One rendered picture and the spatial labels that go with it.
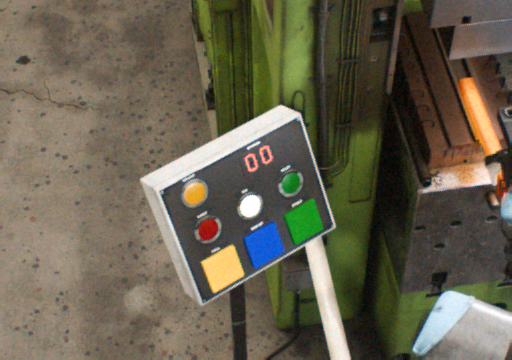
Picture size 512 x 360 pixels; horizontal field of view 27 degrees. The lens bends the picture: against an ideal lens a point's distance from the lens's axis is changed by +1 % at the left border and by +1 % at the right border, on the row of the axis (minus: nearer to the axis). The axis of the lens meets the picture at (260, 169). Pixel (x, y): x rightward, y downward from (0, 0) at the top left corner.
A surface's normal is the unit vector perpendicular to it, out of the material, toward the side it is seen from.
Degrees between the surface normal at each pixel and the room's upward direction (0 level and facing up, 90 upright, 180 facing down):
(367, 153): 90
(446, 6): 90
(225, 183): 60
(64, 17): 0
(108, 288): 0
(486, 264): 90
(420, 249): 90
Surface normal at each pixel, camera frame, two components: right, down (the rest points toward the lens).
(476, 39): 0.16, 0.78
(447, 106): -0.01, -0.61
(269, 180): 0.48, 0.26
